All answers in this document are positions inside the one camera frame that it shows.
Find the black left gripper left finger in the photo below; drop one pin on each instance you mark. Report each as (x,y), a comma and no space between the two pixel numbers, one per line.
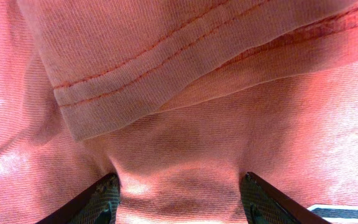
(97,204)

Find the red orange t-shirt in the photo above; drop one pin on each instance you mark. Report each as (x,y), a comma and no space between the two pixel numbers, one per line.
(179,99)

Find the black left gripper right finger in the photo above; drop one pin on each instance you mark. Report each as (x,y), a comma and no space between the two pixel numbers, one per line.
(265,204)

